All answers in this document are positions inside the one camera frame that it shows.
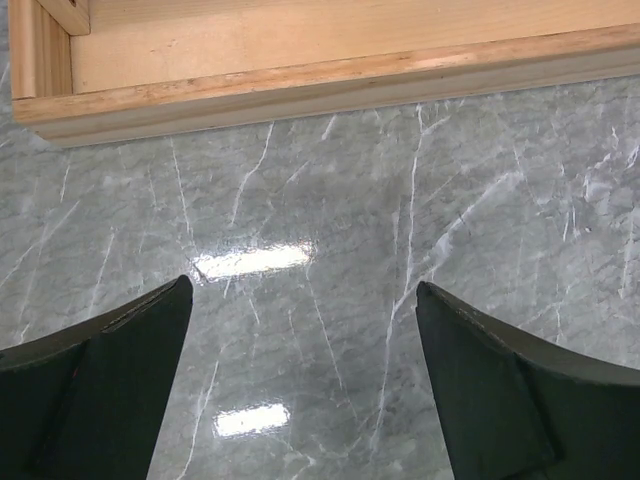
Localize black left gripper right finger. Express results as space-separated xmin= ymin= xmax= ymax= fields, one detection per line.
xmin=416 ymin=282 xmax=639 ymax=479

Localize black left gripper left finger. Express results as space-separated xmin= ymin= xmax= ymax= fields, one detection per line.
xmin=1 ymin=275 xmax=193 ymax=479

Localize wooden hanger rack frame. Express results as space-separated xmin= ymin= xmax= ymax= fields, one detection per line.
xmin=8 ymin=1 xmax=639 ymax=147

